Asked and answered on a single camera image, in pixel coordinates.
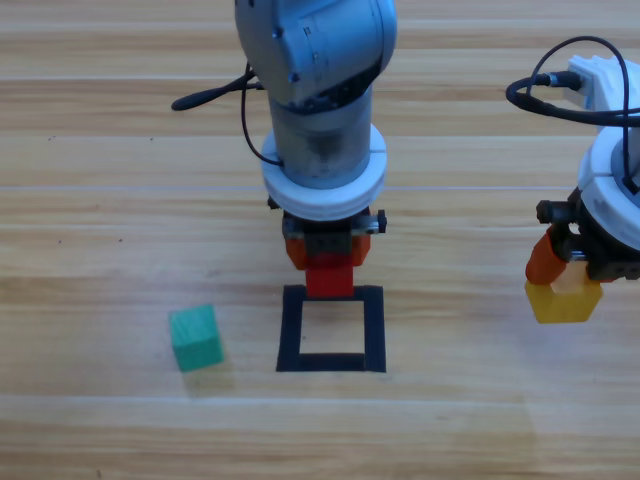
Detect green wooden block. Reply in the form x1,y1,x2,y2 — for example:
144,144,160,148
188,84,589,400
168,303,225,373

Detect black tape square outline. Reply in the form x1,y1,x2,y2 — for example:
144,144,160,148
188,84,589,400
275,284,388,375

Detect red wooden block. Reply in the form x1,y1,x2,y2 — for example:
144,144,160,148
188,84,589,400
304,252,357,299

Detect yellow wooden block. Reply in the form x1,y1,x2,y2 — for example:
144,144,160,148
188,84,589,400
523,259,604,326

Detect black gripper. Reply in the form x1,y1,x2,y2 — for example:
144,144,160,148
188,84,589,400
267,196,390,272
524,188,640,288

